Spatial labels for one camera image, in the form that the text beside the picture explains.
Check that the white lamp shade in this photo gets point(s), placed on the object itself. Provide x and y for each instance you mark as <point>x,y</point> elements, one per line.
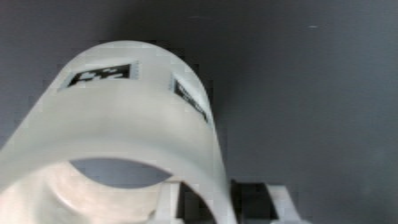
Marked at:
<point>122,111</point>

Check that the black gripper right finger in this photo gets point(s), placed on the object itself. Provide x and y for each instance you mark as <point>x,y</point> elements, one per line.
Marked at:
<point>286,212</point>

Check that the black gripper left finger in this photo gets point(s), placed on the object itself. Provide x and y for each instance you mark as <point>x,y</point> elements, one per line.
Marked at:
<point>165,210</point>

